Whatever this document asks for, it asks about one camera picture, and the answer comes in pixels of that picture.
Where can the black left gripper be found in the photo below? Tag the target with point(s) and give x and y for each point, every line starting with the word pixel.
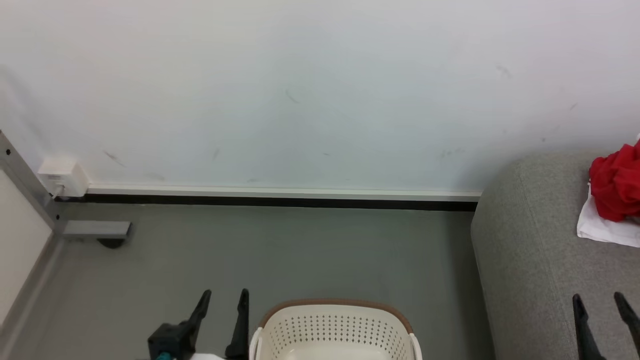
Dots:
pixel 167 342

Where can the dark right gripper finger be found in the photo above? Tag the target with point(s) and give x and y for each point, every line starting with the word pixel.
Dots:
pixel 629 314
pixel 585 335

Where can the white cloth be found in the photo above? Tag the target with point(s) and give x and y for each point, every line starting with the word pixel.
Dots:
pixel 600 230

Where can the red garment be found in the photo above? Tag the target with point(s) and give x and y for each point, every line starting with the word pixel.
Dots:
pixel 617 185

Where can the grey fabric sofa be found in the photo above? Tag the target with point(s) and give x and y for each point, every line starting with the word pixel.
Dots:
pixel 530 260

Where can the cream perforated laundry basket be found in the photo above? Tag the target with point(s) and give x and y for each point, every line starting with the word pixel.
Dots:
pixel 335 320

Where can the black round foot pad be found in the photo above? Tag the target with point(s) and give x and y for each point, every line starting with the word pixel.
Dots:
pixel 111 243

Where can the white and black baseboard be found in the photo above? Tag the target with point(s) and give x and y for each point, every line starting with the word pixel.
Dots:
pixel 275 196

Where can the grey metal foot bar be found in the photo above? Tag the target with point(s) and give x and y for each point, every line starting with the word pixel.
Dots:
pixel 95 229

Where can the white partition panel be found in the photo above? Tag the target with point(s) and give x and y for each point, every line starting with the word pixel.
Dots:
pixel 17 240

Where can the white wall socket box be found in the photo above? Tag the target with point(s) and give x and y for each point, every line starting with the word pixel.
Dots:
pixel 62 175

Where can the grey metal partition frame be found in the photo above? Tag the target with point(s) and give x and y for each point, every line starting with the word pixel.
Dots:
pixel 22 182

